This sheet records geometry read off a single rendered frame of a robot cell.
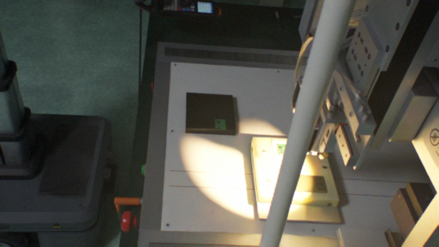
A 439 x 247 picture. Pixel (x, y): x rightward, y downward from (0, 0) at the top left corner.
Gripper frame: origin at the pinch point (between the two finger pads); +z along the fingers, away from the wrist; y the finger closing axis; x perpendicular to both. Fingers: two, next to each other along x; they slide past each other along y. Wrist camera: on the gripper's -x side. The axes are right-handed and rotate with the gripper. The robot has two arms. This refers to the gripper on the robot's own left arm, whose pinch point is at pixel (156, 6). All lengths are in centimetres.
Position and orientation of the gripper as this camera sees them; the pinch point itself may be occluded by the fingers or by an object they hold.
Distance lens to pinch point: 147.3
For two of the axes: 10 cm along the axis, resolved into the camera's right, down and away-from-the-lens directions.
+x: -9.1, 3.2, 2.5
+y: -0.4, -6.8, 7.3
